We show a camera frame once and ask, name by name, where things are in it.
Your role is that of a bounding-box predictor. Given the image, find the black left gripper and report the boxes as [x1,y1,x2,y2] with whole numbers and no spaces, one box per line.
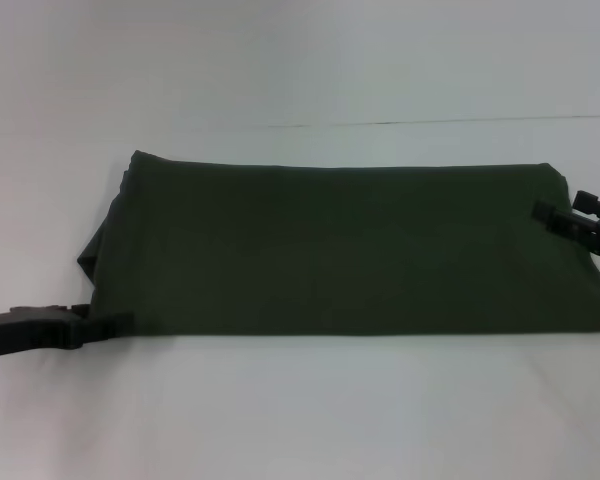
[0,303,134,359]

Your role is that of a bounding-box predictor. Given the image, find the dark green printed T-shirt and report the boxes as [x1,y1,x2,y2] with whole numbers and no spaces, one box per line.
[76,148,600,335]

